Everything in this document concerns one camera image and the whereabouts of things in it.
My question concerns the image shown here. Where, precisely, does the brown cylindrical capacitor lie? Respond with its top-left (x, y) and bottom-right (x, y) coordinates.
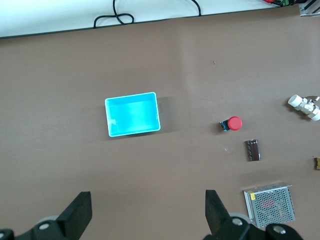
top-left (244, 139), bottom-right (263, 163)

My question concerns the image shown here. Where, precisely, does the red push button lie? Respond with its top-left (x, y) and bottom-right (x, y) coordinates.
top-left (219, 115), bottom-right (243, 133)

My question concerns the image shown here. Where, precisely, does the perforated metal power supply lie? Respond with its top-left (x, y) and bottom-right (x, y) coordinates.
top-left (243, 181), bottom-right (297, 229)

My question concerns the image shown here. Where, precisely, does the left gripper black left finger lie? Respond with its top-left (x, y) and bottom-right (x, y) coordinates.
top-left (24, 191), bottom-right (93, 240)

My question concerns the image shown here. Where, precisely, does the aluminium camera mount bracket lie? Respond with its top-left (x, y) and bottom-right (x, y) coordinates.
top-left (298, 0), bottom-right (320, 18)

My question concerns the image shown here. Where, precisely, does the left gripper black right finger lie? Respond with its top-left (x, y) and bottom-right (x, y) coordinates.
top-left (203, 189), bottom-right (266, 240)

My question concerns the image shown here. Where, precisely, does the cyan plastic bin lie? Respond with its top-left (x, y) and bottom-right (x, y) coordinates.
top-left (104, 91), bottom-right (162, 138)

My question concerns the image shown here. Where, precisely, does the white-ended metal valve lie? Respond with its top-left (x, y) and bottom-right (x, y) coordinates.
top-left (287, 93), bottom-right (320, 122)

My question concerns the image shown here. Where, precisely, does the looped black floor cable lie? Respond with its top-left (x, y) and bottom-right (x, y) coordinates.
top-left (93, 0), bottom-right (135, 29)

